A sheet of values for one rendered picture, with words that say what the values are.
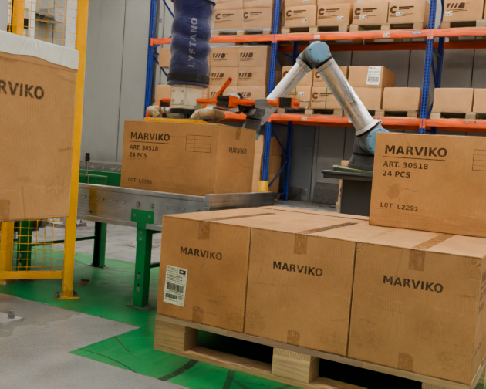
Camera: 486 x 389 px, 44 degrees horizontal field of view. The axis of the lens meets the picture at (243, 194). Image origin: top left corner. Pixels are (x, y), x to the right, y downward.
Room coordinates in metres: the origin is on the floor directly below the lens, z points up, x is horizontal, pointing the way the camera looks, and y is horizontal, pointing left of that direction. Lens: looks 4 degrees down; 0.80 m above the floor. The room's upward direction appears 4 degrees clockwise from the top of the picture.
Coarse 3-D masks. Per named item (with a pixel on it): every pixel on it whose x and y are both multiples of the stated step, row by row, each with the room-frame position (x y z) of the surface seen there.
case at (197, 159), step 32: (128, 128) 3.26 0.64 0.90; (160, 128) 3.16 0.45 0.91; (192, 128) 3.06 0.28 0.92; (224, 128) 3.04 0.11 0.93; (128, 160) 3.25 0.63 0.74; (160, 160) 3.15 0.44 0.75; (192, 160) 3.06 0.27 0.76; (224, 160) 3.06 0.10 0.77; (192, 192) 3.05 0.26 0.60; (224, 192) 3.08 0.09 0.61
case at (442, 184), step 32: (384, 160) 2.58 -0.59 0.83; (416, 160) 2.52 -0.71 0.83; (448, 160) 2.46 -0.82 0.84; (480, 160) 2.40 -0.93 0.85; (384, 192) 2.57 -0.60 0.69; (416, 192) 2.51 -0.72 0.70; (448, 192) 2.45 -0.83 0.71; (480, 192) 2.40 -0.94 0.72; (384, 224) 2.57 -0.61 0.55; (416, 224) 2.51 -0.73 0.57; (448, 224) 2.45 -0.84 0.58; (480, 224) 2.39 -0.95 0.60
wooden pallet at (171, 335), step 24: (168, 336) 2.36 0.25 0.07; (192, 336) 2.37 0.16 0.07; (240, 336) 2.20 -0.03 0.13; (216, 360) 2.25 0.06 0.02; (240, 360) 2.26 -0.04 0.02; (288, 360) 2.11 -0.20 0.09; (312, 360) 2.09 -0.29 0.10; (336, 360) 2.02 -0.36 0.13; (360, 360) 1.99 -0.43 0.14; (312, 384) 2.07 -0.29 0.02; (336, 384) 2.08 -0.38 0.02; (432, 384) 1.87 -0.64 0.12; (456, 384) 1.84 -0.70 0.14; (480, 384) 2.20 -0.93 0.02
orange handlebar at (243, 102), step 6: (168, 102) 3.37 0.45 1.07; (198, 102) 3.23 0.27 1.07; (204, 102) 3.21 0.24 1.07; (210, 102) 3.19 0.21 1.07; (234, 102) 3.12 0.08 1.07; (240, 102) 3.11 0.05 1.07; (246, 102) 3.09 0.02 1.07; (252, 102) 3.07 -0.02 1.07; (270, 102) 3.03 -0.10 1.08; (276, 102) 3.01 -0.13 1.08; (294, 102) 2.97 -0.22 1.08
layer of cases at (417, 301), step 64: (192, 256) 2.32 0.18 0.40; (256, 256) 2.19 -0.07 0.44; (320, 256) 2.07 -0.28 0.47; (384, 256) 1.96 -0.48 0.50; (448, 256) 1.87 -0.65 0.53; (192, 320) 2.31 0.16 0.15; (256, 320) 2.18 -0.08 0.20; (320, 320) 2.06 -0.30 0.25; (384, 320) 1.96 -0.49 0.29; (448, 320) 1.86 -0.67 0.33
